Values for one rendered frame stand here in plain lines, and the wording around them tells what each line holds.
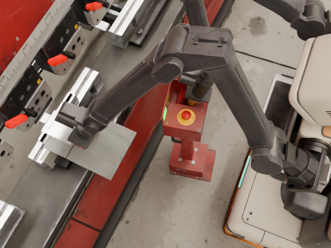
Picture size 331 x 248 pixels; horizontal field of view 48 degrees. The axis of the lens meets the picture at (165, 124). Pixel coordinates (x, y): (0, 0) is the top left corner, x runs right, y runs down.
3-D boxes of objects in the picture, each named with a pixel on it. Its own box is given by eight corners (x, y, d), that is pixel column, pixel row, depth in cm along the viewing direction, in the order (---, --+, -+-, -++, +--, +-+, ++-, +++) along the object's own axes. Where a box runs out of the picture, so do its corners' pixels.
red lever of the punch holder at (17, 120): (12, 125, 92) (38, 110, 100) (-1, 119, 93) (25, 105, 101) (12, 131, 93) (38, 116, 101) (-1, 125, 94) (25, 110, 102)
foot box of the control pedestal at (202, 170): (210, 182, 216) (211, 177, 205) (169, 173, 220) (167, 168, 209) (216, 150, 223) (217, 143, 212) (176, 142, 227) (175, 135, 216)
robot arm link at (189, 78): (215, 78, 129) (219, 61, 134) (185, 68, 128) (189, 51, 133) (204, 98, 139) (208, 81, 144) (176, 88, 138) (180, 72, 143)
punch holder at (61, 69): (62, 79, 113) (42, 48, 98) (40, 69, 115) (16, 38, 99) (87, 41, 117) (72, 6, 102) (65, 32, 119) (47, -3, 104)
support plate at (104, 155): (111, 180, 119) (110, 180, 118) (44, 147, 125) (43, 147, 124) (137, 133, 124) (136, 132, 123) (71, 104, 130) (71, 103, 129)
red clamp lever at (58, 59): (54, 62, 98) (76, 53, 106) (42, 56, 99) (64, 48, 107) (54, 68, 99) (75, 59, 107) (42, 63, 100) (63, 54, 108)
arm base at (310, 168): (315, 193, 92) (327, 150, 95) (295, 178, 88) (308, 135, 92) (288, 191, 99) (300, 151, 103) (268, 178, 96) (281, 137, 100)
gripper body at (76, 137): (67, 139, 114) (70, 136, 107) (83, 112, 117) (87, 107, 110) (85, 150, 115) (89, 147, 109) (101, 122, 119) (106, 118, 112)
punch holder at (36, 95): (26, 134, 107) (-2, 111, 91) (3, 123, 108) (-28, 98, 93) (54, 92, 111) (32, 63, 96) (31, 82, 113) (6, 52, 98)
